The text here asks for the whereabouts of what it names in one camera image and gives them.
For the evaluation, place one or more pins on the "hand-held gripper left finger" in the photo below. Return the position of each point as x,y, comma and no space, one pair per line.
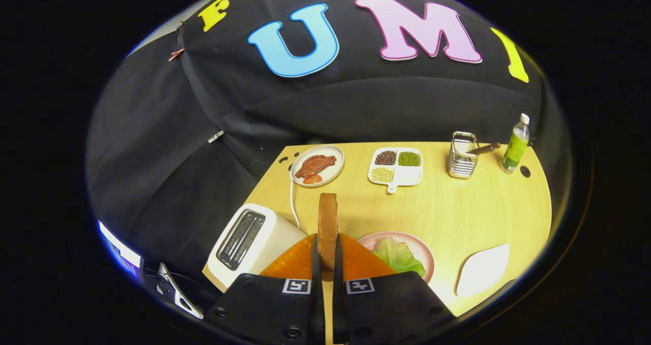
316,268

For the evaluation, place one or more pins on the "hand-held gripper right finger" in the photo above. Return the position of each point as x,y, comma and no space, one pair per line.
338,279

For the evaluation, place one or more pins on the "browned toast slice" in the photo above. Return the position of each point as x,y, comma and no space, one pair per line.
328,228

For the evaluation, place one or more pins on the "green lettuce leaf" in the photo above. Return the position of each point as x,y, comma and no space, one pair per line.
399,256

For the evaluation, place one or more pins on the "pink round plate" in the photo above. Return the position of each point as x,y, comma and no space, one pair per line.
371,240

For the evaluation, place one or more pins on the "white toaster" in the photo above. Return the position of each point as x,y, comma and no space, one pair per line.
274,233

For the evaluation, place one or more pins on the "orange carrot piece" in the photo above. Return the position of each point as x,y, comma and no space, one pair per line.
312,178

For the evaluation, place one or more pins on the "beige oval plate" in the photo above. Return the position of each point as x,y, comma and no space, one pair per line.
333,169

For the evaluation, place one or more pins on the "brown steak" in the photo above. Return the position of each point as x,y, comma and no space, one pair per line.
315,165

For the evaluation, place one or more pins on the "pile of yellow beans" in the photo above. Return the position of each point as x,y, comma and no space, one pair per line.
382,175

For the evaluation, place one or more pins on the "white divided dish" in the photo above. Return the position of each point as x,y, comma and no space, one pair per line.
409,174

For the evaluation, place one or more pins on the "pile of brown beans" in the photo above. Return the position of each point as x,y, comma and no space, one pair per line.
385,157

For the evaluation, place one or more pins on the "pile of green beans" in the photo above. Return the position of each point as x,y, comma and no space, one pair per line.
409,159

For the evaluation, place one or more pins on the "white square plate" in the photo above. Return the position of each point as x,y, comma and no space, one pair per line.
480,271

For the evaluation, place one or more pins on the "white and black device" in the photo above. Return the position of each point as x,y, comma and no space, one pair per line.
175,294

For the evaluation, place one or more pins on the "silver cloth clip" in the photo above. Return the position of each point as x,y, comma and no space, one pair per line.
215,136

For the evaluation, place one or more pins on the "lit screen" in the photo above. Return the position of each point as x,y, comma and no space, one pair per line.
119,246

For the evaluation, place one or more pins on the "green drink bottle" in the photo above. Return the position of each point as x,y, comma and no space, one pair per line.
514,149

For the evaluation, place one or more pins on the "red cloth clip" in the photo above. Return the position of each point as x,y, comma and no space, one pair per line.
176,54

